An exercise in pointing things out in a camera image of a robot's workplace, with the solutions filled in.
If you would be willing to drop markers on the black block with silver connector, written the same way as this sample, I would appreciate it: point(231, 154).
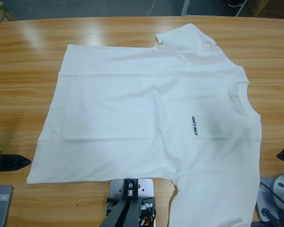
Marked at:
point(149, 202)

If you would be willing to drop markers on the cardboard box with blue print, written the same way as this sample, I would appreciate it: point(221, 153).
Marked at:
point(253, 8)

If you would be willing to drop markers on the cardboard box with dark lettering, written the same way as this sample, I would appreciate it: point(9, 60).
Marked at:
point(277, 9)

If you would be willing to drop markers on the white metal frame leg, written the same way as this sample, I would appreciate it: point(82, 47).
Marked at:
point(242, 8)
point(185, 7)

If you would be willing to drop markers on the white T-shirt with UNITREE print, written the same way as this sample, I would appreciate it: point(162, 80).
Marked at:
point(132, 106)

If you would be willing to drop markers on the white camera mounting plate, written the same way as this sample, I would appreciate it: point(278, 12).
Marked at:
point(145, 186)

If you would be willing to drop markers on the black bracket with silver bolt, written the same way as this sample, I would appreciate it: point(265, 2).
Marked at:
point(130, 189)

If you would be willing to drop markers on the wooden pallet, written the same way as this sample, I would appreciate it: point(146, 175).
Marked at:
point(1, 11)

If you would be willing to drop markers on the black and silver clamp fitting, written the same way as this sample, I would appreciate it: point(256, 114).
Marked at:
point(110, 208)

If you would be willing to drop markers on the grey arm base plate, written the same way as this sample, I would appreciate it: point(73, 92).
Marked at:
point(4, 208)
point(265, 199)

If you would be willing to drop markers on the dark camera post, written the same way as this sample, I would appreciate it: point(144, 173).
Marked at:
point(123, 217)

